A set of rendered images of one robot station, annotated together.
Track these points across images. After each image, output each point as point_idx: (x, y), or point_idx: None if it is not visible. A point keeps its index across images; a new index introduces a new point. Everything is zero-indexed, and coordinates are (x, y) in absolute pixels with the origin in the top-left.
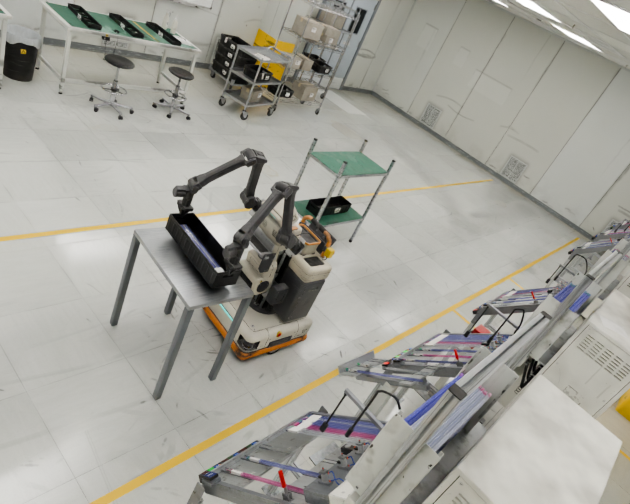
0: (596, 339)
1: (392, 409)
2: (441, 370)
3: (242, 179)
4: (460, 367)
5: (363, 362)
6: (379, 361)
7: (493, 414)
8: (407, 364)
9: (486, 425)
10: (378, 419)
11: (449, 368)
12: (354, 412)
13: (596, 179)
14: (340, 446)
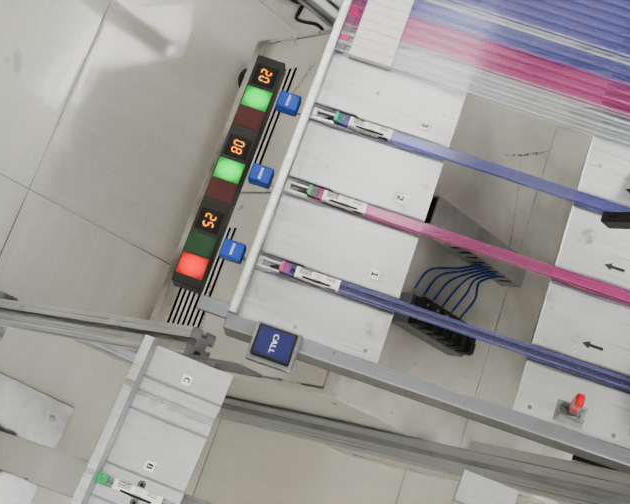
0: None
1: (129, 36)
2: (484, 419)
3: None
4: (579, 444)
5: (116, 435)
6: (197, 416)
7: (538, 172)
8: (318, 354)
9: (520, 251)
10: (90, 125)
11: (526, 431)
12: None
13: None
14: (18, 476)
